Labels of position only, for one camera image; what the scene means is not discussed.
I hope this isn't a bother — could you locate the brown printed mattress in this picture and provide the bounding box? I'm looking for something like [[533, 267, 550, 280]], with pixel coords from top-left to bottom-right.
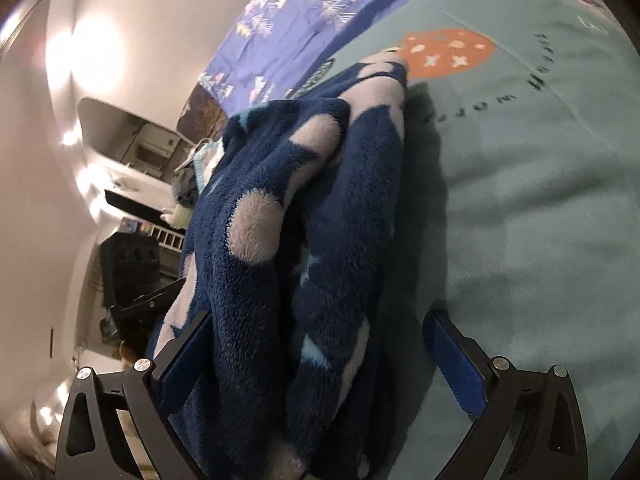
[[179, 83, 230, 145]]

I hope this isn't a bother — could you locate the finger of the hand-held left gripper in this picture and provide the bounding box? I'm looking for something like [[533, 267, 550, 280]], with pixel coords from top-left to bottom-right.
[[117, 279, 183, 317]]

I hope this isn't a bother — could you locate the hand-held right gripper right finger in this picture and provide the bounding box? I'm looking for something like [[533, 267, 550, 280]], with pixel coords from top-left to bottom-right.
[[422, 311, 590, 480]]

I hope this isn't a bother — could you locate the black furniture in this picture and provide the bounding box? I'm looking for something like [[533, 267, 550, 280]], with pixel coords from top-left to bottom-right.
[[100, 231, 162, 308]]

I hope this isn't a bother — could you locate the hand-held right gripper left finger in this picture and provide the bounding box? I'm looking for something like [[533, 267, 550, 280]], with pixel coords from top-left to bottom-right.
[[54, 309, 213, 480]]

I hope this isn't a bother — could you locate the white shelf unit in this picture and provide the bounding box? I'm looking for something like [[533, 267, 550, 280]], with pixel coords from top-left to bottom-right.
[[77, 98, 183, 183]]

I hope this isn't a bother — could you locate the teal printed bedsheet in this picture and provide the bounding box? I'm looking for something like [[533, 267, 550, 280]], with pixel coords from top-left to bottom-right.
[[295, 0, 640, 480]]

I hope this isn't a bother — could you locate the white quilt with round prints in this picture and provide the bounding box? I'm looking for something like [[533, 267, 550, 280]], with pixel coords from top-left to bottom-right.
[[172, 140, 223, 208]]

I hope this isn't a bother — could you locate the white slatted rail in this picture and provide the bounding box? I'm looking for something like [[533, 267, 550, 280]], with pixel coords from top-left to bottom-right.
[[148, 224, 188, 252]]

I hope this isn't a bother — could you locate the purple tree-print sheet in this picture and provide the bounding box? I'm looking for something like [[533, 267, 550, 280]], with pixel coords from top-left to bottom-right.
[[197, 0, 473, 106]]

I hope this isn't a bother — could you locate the navy fleece star-print garment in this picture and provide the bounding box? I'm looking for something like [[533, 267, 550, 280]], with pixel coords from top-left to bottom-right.
[[145, 52, 411, 480]]

